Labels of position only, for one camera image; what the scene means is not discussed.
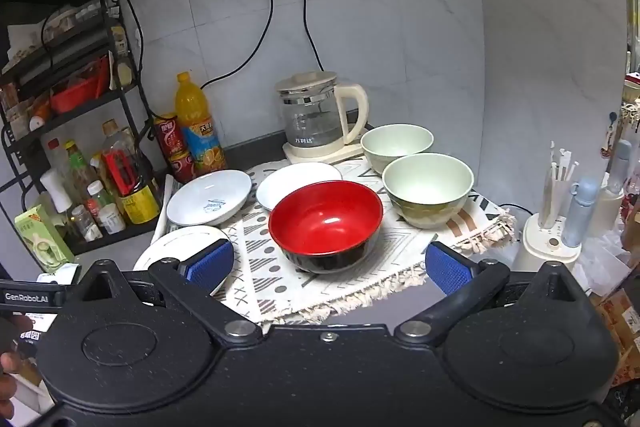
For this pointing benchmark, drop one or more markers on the upper red soda can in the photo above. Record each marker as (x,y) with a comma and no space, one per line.
(169,135)

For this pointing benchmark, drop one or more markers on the black kitchen rack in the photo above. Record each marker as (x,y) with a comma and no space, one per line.
(73,71)

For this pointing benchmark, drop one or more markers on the glass electric kettle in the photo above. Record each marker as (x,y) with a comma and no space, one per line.
(318,110)

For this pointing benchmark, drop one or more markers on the dark soy sauce bottle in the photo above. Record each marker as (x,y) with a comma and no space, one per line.
(128,173)

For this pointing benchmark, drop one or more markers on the patterned table mat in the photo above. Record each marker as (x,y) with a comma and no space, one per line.
(267,289)

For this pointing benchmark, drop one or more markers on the red and black bowl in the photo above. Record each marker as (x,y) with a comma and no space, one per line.
(327,227)

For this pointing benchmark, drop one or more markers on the cream kettle base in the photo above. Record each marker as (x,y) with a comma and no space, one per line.
(329,154)

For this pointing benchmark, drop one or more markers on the white plate blue print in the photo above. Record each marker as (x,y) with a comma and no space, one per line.
(210,199)

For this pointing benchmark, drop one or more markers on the white cap jar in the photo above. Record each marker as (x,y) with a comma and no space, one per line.
(111,219)

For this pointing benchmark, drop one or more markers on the left hand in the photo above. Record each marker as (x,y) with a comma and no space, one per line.
(11,363)

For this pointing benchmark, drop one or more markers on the blue grey thermos bottle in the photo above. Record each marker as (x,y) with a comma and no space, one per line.
(583,197)

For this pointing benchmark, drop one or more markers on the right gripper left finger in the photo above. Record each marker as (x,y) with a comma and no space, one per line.
(190,282)

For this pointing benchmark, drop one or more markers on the large pale green bowl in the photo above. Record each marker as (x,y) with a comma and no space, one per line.
(428,189)

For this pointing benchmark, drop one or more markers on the small spice shaker jar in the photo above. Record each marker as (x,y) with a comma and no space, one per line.
(85,224)

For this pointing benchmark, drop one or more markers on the lower red soda can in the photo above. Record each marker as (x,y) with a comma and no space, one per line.
(183,167)

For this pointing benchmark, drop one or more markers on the green label sauce bottle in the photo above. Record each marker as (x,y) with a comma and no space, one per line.
(82,173)

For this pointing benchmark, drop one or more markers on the large white plate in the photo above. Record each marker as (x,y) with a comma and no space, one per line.
(170,246)

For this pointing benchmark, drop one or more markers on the red soda can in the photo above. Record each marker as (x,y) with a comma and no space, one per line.
(183,167)
(169,135)

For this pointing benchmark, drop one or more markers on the white spray oil bottle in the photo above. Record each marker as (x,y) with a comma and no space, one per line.
(61,202)

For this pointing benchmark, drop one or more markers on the orange juice bottle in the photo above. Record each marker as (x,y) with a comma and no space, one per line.
(197,125)

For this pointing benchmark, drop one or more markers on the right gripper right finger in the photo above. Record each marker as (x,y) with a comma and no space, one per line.
(468,286)

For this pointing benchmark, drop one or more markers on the green product box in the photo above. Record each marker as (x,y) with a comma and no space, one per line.
(42,239)

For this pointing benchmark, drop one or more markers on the red basket on rack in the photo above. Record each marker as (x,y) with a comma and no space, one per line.
(86,85)

